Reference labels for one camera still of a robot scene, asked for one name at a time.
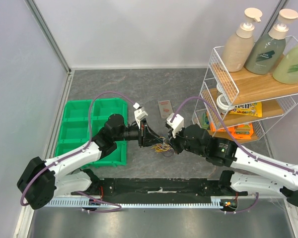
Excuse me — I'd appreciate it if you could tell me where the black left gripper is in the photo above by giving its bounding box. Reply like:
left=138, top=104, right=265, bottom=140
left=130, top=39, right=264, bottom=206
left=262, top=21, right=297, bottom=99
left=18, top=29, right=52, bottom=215
left=114, top=118, right=163, bottom=148

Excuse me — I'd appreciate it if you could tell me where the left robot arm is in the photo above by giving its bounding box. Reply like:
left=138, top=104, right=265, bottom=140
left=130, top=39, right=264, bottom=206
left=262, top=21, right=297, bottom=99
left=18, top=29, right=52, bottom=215
left=17, top=114, right=162, bottom=210

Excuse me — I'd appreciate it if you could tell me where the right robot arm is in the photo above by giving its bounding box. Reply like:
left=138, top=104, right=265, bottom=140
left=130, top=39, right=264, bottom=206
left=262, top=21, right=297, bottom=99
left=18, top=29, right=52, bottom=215
left=166, top=122, right=298, bottom=207

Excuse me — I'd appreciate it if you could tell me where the green snack box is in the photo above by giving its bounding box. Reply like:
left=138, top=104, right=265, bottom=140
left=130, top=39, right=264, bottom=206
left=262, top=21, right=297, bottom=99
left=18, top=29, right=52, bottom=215
left=201, top=112, right=210, bottom=130

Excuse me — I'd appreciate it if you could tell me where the white yogurt cup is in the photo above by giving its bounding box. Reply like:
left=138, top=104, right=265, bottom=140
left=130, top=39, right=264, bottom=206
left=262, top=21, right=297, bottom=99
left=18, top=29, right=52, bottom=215
left=216, top=83, right=233, bottom=111

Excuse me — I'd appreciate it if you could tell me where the orange snack packet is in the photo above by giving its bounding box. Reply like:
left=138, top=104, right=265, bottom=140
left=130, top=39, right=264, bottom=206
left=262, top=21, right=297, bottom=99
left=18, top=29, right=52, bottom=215
left=207, top=113, right=256, bottom=140

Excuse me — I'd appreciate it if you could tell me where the green divided plastic bin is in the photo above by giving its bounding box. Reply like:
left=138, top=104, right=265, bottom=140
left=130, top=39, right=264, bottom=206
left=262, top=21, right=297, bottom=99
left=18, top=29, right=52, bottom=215
left=54, top=98, right=128, bottom=169

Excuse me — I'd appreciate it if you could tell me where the yellow candy bag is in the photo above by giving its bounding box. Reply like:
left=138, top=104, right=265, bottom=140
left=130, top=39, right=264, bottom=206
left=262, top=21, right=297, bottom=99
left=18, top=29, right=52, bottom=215
left=229, top=102, right=262, bottom=118

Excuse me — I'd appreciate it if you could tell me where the beige pump bottle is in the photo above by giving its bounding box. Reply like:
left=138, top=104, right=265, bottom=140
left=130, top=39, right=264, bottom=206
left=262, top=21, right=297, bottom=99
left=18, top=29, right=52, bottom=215
left=221, top=7, right=263, bottom=72

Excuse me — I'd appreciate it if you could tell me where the grey-green pump bottle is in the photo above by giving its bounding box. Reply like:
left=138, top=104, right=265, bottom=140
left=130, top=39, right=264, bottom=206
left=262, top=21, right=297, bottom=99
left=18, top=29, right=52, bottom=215
left=244, top=8, right=298, bottom=75

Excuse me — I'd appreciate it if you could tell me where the light green pump bottle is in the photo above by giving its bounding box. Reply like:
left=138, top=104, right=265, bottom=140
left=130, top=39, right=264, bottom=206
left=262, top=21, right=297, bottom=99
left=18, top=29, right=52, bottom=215
left=273, top=45, right=298, bottom=84

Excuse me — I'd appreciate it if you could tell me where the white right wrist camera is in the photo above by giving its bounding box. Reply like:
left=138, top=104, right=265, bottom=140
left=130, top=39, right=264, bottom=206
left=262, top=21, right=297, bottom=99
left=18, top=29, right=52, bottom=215
left=166, top=113, right=184, bottom=138

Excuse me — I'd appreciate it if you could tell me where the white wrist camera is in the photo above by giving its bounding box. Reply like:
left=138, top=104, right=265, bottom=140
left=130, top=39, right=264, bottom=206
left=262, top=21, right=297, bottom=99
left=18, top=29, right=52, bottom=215
left=166, top=113, right=184, bottom=138
left=133, top=102, right=148, bottom=129

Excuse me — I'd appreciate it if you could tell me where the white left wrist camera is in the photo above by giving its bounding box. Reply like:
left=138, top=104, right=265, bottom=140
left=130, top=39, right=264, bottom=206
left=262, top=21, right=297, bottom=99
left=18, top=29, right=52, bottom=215
left=133, top=102, right=148, bottom=129

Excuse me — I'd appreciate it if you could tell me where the white wire shelf rack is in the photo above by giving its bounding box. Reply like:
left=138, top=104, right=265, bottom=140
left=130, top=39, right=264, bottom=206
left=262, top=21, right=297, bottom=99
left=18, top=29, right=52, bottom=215
left=192, top=46, right=298, bottom=143

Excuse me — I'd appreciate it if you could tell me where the aluminium slotted rail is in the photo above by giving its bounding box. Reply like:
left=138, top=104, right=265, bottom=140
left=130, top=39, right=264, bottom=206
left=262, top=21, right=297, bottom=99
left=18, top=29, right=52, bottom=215
left=46, top=197, right=239, bottom=208

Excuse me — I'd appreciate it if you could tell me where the purple left arm hose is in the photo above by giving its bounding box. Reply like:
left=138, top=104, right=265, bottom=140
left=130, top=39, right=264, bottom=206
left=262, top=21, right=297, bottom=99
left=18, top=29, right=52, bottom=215
left=19, top=91, right=137, bottom=213

